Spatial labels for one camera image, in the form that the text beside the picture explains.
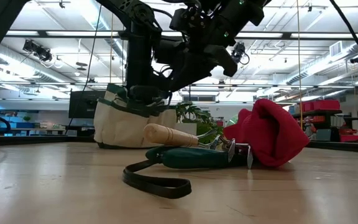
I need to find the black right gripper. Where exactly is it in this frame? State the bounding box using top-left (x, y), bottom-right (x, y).
top-left (154, 6), bottom-right (239, 93)

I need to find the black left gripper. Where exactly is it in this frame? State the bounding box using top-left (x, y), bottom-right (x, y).
top-left (125, 29), bottom-right (161, 105)

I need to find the cream green canvas gardening bag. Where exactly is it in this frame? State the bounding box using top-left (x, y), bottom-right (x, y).
top-left (93, 83), bottom-right (178, 149)

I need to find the wooden-handled steel hand rake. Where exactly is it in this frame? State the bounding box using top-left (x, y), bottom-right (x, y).
top-left (143, 123), bottom-right (254, 170)

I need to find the red gardening glove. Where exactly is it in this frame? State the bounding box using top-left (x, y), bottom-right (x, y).
top-left (223, 108), bottom-right (253, 142)
top-left (241, 98), bottom-right (310, 167)

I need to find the green-handled pruning shears black strap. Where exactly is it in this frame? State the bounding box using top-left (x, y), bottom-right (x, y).
top-left (122, 144), bottom-right (249, 200)

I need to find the green plant in white pot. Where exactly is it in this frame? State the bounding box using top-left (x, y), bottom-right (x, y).
top-left (174, 101), bottom-right (225, 146)

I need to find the black monitor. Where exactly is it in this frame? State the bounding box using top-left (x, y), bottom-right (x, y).
top-left (68, 90), bottom-right (107, 119)

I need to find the large red storage bin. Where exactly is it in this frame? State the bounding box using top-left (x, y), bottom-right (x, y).
top-left (301, 99), bottom-right (341, 113)

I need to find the black storage shelf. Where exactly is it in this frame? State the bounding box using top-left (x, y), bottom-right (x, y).
top-left (292, 108), bottom-right (354, 142)

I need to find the small red storage bin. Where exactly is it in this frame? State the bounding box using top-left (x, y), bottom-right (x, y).
top-left (339, 129), bottom-right (358, 143)

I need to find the black overhead camera with cable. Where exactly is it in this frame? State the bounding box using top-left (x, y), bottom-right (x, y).
top-left (231, 42), bottom-right (250, 65)

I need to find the long black hanging cable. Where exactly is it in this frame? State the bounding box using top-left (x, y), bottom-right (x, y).
top-left (64, 4), bottom-right (103, 134)

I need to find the elongated black ceiling camera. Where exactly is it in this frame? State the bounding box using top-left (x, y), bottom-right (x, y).
top-left (22, 39), bottom-right (53, 62)

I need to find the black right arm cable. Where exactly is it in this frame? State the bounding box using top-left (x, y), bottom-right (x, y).
top-left (329, 0), bottom-right (358, 73)

